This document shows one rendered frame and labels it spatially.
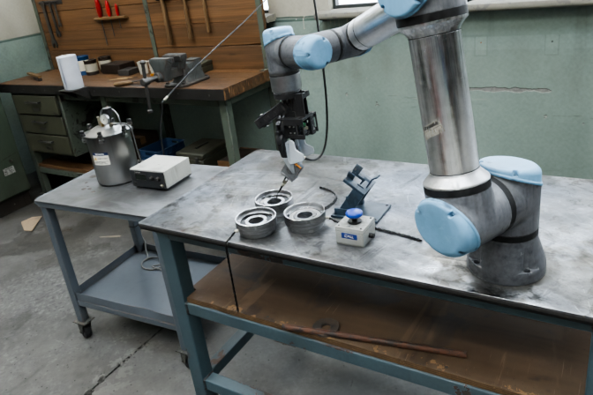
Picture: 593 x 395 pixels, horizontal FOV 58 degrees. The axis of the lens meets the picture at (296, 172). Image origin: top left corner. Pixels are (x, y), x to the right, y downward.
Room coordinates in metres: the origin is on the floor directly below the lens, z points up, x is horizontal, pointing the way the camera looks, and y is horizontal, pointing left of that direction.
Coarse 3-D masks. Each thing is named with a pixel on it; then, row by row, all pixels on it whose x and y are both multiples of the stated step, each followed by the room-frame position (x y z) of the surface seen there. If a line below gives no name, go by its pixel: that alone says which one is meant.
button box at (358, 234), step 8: (368, 216) 1.12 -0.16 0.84; (344, 224) 1.09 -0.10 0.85; (352, 224) 1.09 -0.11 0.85; (360, 224) 1.08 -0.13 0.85; (368, 224) 1.08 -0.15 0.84; (336, 232) 1.09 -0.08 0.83; (344, 232) 1.08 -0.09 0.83; (352, 232) 1.07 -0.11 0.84; (360, 232) 1.05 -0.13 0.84; (368, 232) 1.08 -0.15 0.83; (336, 240) 1.09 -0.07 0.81; (344, 240) 1.08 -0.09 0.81; (352, 240) 1.07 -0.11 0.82; (360, 240) 1.06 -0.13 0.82; (368, 240) 1.07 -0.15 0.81
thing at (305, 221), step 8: (288, 208) 1.23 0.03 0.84; (296, 208) 1.24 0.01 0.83; (304, 208) 1.24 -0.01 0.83; (312, 208) 1.23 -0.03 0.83; (320, 208) 1.22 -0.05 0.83; (288, 216) 1.22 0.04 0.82; (296, 216) 1.20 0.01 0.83; (304, 216) 1.22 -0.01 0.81; (312, 216) 1.19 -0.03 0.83; (320, 216) 1.16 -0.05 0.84; (288, 224) 1.17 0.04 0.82; (296, 224) 1.15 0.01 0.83; (304, 224) 1.15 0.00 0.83; (312, 224) 1.15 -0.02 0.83; (320, 224) 1.16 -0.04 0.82; (296, 232) 1.16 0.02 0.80; (304, 232) 1.15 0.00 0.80; (312, 232) 1.16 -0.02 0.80
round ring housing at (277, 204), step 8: (264, 192) 1.35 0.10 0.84; (272, 192) 1.35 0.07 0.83; (280, 192) 1.35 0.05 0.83; (288, 192) 1.33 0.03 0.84; (256, 200) 1.31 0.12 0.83; (272, 200) 1.32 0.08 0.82; (280, 200) 1.32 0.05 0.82; (288, 200) 1.27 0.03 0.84; (272, 208) 1.25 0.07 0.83; (280, 208) 1.25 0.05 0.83; (280, 216) 1.26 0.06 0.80
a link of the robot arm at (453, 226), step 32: (384, 0) 0.89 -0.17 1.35; (416, 0) 0.83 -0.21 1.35; (448, 0) 0.84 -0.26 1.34; (416, 32) 0.86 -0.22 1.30; (448, 32) 0.85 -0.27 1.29; (416, 64) 0.87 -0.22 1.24; (448, 64) 0.84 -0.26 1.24; (448, 96) 0.83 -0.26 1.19; (448, 128) 0.83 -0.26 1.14; (448, 160) 0.82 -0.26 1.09; (448, 192) 0.80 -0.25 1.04; (480, 192) 0.80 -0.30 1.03; (416, 224) 0.85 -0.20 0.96; (448, 224) 0.78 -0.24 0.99; (480, 224) 0.78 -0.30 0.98; (448, 256) 0.80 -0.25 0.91
